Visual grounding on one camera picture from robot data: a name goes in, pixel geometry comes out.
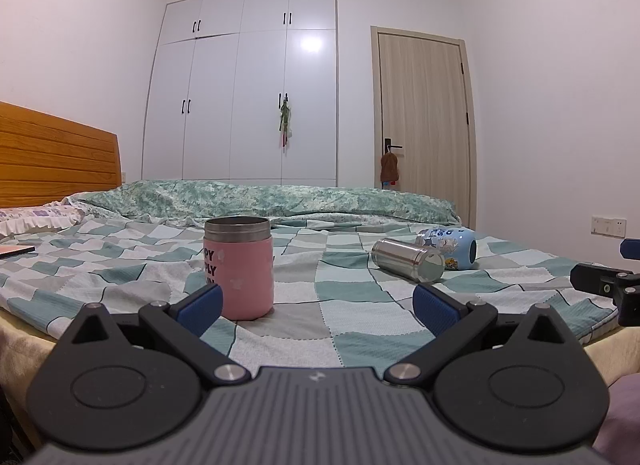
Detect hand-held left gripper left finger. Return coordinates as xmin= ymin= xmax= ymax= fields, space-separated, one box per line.
xmin=59 ymin=287 xmax=252 ymax=389

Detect green hanging ornament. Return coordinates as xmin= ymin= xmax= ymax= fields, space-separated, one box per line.
xmin=277 ymin=99 xmax=293 ymax=150

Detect pink cup with steel rim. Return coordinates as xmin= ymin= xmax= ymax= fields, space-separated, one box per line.
xmin=202 ymin=216 xmax=275 ymax=321

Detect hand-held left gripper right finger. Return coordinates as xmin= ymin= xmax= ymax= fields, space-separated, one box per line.
xmin=383 ymin=283 xmax=584 ymax=389

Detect blue printed cup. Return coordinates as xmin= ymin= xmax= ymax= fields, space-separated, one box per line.
xmin=414 ymin=226 xmax=478 ymax=272

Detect frilled floral pillow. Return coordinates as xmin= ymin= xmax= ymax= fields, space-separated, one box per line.
xmin=0 ymin=201 xmax=87 ymax=238

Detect green floral duvet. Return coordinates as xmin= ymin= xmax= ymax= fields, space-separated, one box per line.
xmin=77 ymin=179 xmax=461 ymax=226

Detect white wardrobe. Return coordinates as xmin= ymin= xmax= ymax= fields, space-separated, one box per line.
xmin=141 ymin=0 xmax=339 ymax=186

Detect purple cloth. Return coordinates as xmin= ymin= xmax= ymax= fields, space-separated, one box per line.
xmin=592 ymin=372 xmax=640 ymax=465

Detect stainless steel cup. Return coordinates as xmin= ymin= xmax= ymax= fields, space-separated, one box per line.
xmin=371 ymin=237 xmax=446 ymax=284

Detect brown hanging pouch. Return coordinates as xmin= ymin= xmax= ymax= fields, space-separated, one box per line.
xmin=380 ymin=151 xmax=401 ymax=184

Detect wooden headboard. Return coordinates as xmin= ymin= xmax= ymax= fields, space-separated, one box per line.
xmin=0 ymin=101 xmax=123 ymax=208

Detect yellow mattress cover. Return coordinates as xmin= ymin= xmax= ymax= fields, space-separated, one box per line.
xmin=0 ymin=310 xmax=57 ymax=448

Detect white wall socket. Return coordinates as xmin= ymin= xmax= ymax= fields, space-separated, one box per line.
xmin=591 ymin=216 xmax=628 ymax=238

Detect light wooden door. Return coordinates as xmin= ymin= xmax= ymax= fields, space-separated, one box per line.
xmin=370 ymin=25 xmax=477 ymax=226

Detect checkered bed sheet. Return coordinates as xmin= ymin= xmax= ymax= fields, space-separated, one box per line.
xmin=0 ymin=204 xmax=617 ymax=370

